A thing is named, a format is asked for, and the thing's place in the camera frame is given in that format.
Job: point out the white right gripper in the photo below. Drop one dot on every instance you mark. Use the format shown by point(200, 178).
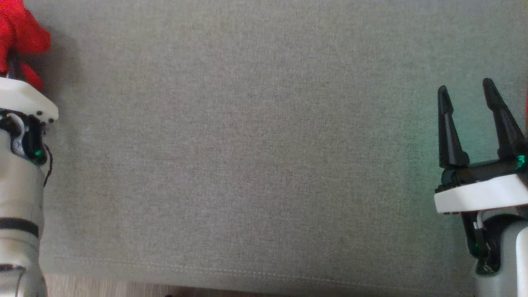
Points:
point(482, 194)

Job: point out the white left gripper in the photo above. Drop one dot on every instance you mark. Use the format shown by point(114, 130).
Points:
point(24, 97)

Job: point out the red garment with white band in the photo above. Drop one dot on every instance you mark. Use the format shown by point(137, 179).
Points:
point(20, 29)

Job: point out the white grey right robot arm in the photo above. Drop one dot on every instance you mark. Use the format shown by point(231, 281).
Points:
point(511, 255)

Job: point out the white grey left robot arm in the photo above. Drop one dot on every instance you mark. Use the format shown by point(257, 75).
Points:
point(18, 194)

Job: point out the grey sofa seat cushion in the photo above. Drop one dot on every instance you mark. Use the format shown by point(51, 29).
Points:
point(247, 144)

